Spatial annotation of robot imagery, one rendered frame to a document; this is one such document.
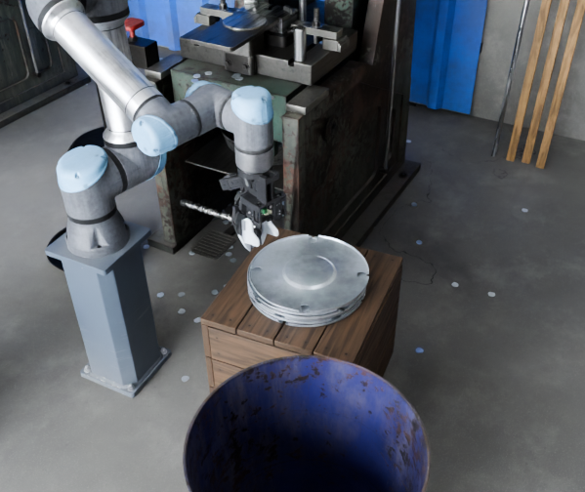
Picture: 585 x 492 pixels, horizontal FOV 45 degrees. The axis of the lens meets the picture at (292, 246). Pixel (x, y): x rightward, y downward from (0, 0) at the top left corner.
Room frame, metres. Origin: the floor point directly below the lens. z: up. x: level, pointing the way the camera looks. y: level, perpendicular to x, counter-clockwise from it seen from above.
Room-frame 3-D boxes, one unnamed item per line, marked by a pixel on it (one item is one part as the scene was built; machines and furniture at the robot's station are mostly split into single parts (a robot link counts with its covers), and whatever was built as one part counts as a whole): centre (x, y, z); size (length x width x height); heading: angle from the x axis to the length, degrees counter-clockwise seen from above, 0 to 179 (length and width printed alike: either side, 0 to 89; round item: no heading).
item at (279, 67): (2.05, 0.06, 0.68); 0.45 x 0.30 x 0.06; 60
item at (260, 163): (1.19, 0.07, 0.79); 0.08 x 0.08 x 0.05
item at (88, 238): (1.37, 0.48, 0.50); 0.15 x 0.15 x 0.10
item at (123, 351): (1.37, 0.48, 0.23); 0.19 x 0.19 x 0.45; 63
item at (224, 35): (1.90, 0.15, 0.72); 0.25 x 0.14 x 0.14; 150
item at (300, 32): (1.85, -0.03, 0.75); 0.03 x 0.03 x 0.10; 60
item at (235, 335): (1.30, -0.03, 0.18); 0.40 x 0.38 x 0.35; 157
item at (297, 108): (2.04, -0.24, 0.45); 0.92 x 0.12 x 0.90; 150
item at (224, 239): (1.93, 0.13, 0.14); 0.59 x 0.10 x 0.05; 150
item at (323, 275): (1.30, -0.04, 0.40); 0.29 x 0.29 x 0.01
